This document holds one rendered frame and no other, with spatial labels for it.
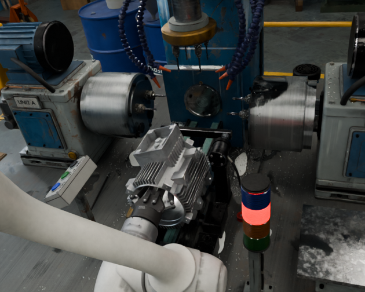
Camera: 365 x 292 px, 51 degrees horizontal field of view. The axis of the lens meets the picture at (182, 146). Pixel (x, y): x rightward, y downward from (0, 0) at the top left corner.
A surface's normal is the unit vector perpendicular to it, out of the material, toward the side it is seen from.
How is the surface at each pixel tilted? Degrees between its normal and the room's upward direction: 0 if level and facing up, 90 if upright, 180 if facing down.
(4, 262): 0
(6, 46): 0
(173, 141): 71
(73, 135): 89
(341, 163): 89
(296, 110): 54
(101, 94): 39
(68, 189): 61
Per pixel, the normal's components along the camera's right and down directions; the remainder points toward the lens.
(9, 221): 0.62, 0.60
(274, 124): -0.32, 0.34
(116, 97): -0.30, -0.17
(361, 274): -0.13, -0.80
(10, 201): 0.95, 0.09
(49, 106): -0.29, 0.59
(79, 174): 0.76, -0.32
